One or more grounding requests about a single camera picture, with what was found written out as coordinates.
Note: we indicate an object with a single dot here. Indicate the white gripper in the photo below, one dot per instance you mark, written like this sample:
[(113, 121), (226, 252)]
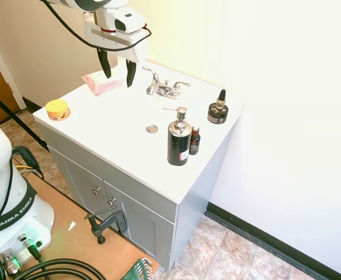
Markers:
[(112, 43)]

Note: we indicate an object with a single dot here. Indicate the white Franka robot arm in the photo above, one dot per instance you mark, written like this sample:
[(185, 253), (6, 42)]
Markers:
[(1, 181)]

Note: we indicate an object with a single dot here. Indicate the pink wipes packet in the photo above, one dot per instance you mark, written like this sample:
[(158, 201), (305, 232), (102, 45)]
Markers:
[(103, 83)]

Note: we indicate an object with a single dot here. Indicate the chrome faucet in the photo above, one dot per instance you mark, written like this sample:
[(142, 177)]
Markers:
[(160, 90)]

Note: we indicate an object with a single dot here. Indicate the chrome sink drain stopper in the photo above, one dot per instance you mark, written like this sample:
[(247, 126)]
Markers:
[(151, 128)]

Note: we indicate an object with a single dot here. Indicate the white sink vanity top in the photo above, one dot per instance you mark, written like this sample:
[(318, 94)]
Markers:
[(123, 140)]

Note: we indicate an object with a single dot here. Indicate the yellow round jar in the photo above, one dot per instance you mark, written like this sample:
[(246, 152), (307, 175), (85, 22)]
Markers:
[(58, 110)]

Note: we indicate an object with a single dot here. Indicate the black baseboard by door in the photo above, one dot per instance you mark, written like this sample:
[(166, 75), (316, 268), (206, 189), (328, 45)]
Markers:
[(31, 104)]

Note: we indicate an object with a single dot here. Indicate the black soap pump dispenser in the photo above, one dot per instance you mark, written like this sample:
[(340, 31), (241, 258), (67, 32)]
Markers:
[(178, 143)]

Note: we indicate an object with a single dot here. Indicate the small brown bottle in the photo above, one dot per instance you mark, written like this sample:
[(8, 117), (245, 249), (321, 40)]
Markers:
[(194, 143)]

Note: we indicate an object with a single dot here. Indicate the black dropper bottle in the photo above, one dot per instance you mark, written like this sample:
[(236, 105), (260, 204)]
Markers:
[(221, 100)]

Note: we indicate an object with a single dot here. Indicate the black round jar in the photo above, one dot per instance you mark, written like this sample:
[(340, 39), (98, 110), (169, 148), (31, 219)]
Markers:
[(217, 115)]

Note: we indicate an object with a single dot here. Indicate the black tripod leg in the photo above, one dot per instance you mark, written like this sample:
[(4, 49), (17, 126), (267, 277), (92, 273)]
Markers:
[(13, 116)]

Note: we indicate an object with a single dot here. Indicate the metal cabinet knob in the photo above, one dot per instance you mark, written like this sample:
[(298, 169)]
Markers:
[(96, 191), (111, 201)]

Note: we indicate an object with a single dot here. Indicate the black C clamp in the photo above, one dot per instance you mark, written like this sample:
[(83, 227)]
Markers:
[(106, 223)]

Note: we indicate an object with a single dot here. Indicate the grey vanity cabinet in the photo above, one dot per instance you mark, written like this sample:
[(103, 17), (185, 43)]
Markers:
[(147, 221)]

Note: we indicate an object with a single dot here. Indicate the white paper scrap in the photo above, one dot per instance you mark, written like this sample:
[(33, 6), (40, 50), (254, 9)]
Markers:
[(71, 226)]

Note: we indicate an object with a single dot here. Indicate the orange wooden mounting board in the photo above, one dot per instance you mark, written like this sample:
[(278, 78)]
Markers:
[(80, 239)]

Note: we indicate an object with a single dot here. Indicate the green hex key set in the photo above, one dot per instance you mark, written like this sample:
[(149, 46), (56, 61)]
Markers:
[(138, 271)]

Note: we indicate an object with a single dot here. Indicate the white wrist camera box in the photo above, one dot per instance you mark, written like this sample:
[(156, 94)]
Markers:
[(129, 21)]

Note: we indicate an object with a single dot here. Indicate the black wall baseboard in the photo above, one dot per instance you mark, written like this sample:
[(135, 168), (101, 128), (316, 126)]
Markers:
[(278, 242)]

